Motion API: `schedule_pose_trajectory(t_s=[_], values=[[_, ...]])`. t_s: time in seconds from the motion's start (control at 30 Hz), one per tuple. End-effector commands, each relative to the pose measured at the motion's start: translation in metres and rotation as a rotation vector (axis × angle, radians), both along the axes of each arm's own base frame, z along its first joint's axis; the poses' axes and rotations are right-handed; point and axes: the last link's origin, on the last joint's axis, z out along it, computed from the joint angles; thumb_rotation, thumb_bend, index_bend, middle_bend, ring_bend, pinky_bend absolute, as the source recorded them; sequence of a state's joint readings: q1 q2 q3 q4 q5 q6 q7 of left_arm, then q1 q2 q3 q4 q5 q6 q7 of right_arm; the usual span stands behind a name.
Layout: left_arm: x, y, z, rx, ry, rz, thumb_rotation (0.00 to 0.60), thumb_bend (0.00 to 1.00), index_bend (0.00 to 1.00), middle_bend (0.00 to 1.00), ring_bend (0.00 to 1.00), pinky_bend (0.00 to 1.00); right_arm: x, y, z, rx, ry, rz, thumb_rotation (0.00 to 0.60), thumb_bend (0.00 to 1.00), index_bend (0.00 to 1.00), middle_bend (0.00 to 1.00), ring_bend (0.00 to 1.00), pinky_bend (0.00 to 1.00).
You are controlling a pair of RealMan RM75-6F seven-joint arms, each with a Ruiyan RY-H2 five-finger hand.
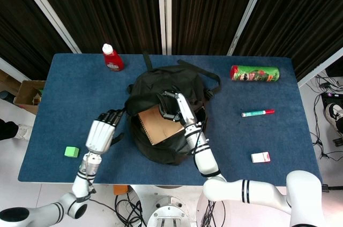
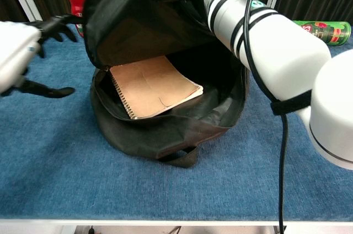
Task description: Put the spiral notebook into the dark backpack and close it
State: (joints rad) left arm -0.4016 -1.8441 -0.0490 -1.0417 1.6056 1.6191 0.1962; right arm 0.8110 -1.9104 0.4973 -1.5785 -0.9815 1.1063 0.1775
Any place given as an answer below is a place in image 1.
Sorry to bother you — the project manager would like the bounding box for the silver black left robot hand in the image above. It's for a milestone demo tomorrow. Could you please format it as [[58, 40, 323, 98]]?
[[85, 109, 125, 156]]

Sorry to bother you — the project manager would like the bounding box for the white red small carton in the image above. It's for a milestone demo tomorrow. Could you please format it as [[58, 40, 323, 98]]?
[[250, 151, 271, 164]]

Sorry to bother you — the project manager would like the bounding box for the black white sneaker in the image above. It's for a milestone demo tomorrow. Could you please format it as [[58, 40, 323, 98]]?
[[322, 103, 343, 133]]

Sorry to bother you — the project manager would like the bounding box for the green chips can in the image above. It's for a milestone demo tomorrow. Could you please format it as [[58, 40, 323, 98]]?
[[229, 64, 281, 83]]

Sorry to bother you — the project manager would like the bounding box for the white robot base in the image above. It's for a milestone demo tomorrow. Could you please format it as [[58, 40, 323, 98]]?
[[131, 185, 207, 227]]

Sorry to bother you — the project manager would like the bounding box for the cardboard box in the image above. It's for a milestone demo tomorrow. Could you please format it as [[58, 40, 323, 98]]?
[[13, 79, 47, 116]]

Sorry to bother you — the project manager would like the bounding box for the white shoe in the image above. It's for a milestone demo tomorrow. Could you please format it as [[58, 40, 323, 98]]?
[[16, 124, 35, 141]]

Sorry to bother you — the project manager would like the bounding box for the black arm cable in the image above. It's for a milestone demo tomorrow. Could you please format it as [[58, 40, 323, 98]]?
[[80, 157, 124, 227], [189, 120, 207, 156]]

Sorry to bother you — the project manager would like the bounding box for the brown spiral notebook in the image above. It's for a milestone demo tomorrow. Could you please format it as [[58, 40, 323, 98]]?
[[137, 104, 186, 146]]

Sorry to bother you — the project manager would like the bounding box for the red ketchup bottle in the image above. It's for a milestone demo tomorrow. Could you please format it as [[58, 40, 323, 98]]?
[[102, 43, 125, 73]]

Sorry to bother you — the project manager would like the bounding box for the white frame post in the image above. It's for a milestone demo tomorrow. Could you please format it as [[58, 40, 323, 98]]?
[[296, 49, 343, 88], [11, 0, 82, 54], [227, 0, 273, 57], [156, 0, 173, 55]]

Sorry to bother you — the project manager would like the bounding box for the green marker red cap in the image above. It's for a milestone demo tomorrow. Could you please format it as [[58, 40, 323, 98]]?
[[241, 108, 276, 118]]

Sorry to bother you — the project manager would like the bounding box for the black device pink light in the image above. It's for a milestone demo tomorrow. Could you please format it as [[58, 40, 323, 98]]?
[[320, 92, 343, 108]]

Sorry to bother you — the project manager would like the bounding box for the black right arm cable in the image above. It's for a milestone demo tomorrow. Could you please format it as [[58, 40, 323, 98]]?
[[189, 120, 207, 156]]

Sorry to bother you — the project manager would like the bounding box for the black floor cable bundle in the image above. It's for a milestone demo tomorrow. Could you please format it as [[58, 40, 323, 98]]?
[[114, 192, 147, 227]]

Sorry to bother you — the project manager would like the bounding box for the black trouser leg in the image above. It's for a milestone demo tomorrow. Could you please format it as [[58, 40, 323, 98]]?
[[0, 119, 19, 141]]

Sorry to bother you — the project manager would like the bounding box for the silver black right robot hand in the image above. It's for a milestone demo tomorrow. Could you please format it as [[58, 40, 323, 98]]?
[[158, 90, 203, 127]]

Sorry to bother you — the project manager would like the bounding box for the black backpack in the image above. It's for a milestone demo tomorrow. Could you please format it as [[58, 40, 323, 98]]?
[[124, 51, 223, 166]]

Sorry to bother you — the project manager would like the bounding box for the blue table mat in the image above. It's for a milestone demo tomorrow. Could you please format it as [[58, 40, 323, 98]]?
[[18, 52, 323, 186]]

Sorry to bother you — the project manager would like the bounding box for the dark pleated curtain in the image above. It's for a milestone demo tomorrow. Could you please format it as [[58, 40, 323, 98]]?
[[0, 0, 73, 81], [232, 0, 343, 82], [170, 0, 263, 56], [26, 0, 163, 55]]

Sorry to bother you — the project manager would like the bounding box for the orange block under table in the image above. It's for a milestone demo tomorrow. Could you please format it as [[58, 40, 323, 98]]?
[[113, 185, 130, 196]]

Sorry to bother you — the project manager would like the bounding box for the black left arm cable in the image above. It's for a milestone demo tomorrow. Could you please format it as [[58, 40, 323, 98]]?
[[80, 157, 124, 227]]

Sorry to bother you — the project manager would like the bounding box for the green cube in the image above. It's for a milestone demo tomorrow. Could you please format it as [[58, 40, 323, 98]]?
[[64, 146, 80, 159]]

